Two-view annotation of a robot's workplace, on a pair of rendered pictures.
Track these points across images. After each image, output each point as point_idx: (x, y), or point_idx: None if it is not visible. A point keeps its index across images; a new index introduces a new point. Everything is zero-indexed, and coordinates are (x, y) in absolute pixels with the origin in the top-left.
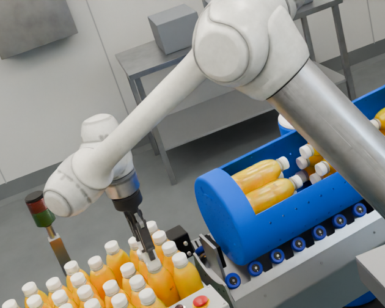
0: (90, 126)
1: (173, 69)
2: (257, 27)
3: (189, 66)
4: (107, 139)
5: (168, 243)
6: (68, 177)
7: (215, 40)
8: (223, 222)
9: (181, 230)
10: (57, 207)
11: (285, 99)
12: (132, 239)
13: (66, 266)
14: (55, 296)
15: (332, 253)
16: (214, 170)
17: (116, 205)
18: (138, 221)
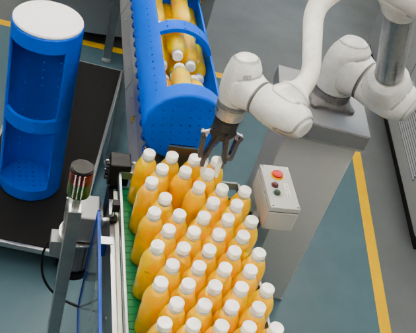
0: (259, 63)
1: (317, 8)
2: None
3: (327, 5)
4: (315, 68)
5: (193, 156)
6: (305, 104)
7: None
8: (201, 125)
9: (122, 154)
10: (306, 129)
11: (413, 22)
12: (162, 168)
13: (155, 213)
14: (197, 232)
15: None
16: (182, 86)
17: (233, 129)
18: (240, 135)
